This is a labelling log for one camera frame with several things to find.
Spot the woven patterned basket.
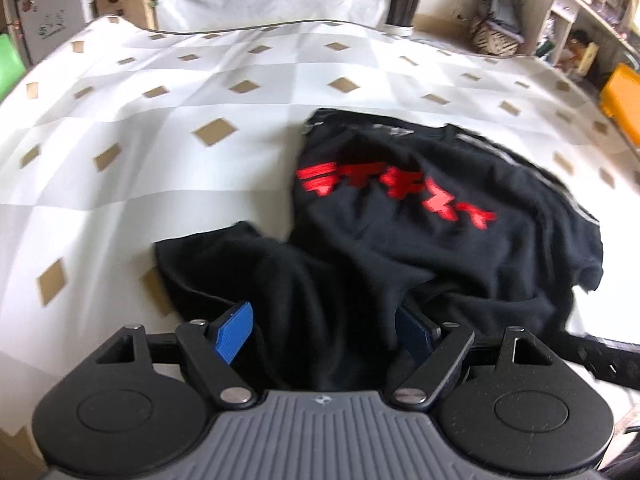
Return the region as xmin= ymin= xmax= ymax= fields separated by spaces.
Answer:
xmin=467 ymin=17 xmax=521 ymax=56

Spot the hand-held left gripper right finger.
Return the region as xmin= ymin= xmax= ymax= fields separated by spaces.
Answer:
xmin=391 ymin=305 xmax=558 ymax=408

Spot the white fridge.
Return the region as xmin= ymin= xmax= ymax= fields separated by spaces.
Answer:
xmin=14 ymin=0 xmax=91 ymax=66

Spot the cardboard box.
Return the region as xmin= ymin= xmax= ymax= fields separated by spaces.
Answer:
xmin=92 ymin=0 xmax=158 ymax=31

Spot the checkered tablecloth with tan diamonds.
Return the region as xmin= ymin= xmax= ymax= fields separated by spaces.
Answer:
xmin=0 ymin=15 xmax=640 ymax=441

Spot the green plastic chair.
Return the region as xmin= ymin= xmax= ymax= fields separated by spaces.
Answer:
xmin=0 ymin=32 xmax=26 ymax=101

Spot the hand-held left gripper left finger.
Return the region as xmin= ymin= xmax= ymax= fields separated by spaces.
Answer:
xmin=95 ymin=301 xmax=257 ymax=407

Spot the grey backpack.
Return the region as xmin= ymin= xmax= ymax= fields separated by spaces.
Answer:
xmin=475 ymin=0 xmax=526 ymax=46

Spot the yellow plastic chair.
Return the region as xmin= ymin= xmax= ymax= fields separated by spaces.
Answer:
xmin=597 ymin=64 xmax=640 ymax=146

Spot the black t-shirt with red print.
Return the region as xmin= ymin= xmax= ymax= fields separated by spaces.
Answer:
xmin=154 ymin=108 xmax=606 ymax=393

